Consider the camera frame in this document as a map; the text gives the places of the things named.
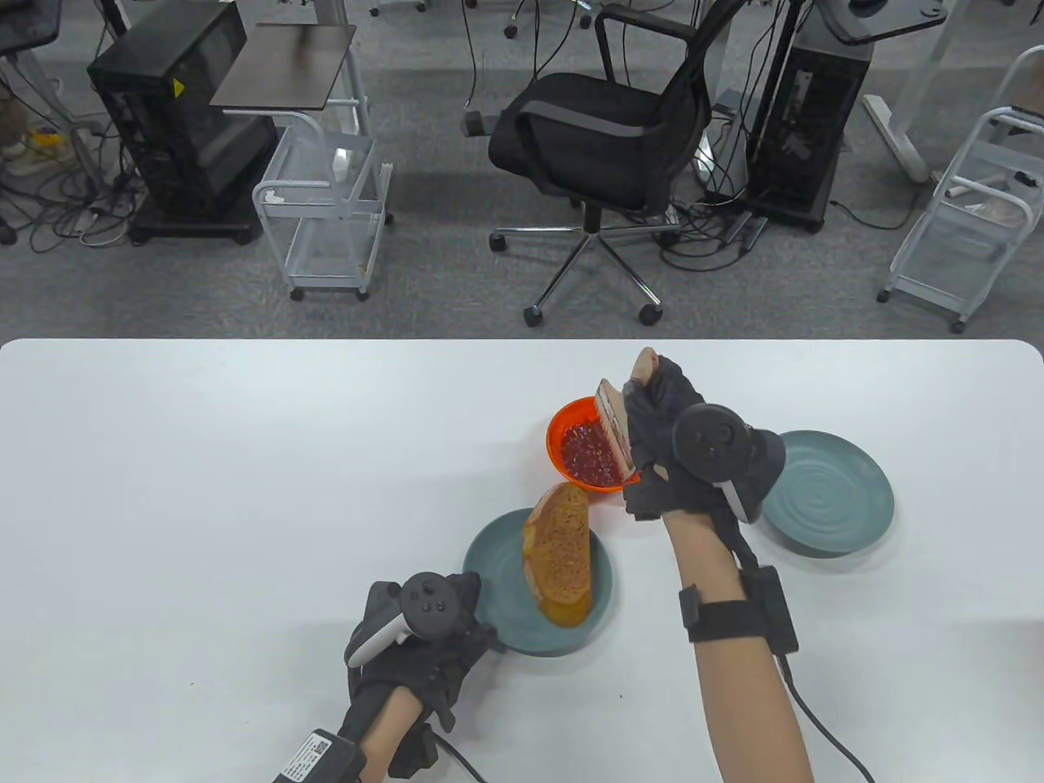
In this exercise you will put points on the small brown side table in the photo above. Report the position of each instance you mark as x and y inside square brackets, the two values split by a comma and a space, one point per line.
[285, 65]

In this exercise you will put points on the orange plastic bowl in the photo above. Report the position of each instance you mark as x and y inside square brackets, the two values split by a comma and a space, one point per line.
[559, 428]

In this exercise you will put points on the small white bottle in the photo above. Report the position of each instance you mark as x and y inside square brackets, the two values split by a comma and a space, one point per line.
[341, 165]

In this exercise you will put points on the person's right forearm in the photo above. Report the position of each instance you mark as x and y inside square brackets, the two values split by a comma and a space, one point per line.
[734, 693]

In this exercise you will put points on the teal round plate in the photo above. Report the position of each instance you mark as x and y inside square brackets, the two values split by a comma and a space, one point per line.
[497, 587]
[832, 493]

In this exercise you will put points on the white desk leg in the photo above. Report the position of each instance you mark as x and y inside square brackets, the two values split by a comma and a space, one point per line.
[897, 139]

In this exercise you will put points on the toasted bread slice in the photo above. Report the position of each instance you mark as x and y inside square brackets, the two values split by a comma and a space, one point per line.
[559, 555]

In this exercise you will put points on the person's left forearm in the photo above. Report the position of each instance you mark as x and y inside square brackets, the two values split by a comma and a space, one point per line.
[387, 734]

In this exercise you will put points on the wooden brush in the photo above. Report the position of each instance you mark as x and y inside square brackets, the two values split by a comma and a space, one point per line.
[613, 432]

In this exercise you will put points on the black and white handheld controller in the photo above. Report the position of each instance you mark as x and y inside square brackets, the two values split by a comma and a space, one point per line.
[714, 440]
[428, 603]

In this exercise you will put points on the person's right hand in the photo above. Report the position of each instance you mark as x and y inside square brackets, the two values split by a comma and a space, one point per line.
[656, 424]

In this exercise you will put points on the black office chair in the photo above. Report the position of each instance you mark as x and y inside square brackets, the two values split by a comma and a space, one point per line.
[587, 139]

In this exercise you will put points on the dark grey desk top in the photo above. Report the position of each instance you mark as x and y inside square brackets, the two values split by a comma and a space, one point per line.
[24, 24]
[881, 24]

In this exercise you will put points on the person's left hand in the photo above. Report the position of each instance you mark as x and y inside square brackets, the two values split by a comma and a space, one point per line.
[432, 661]

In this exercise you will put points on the black power strip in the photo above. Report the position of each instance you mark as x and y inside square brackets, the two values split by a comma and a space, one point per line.
[744, 230]

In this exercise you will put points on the black computer tower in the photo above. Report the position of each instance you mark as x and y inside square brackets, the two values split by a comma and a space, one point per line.
[163, 106]
[807, 122]

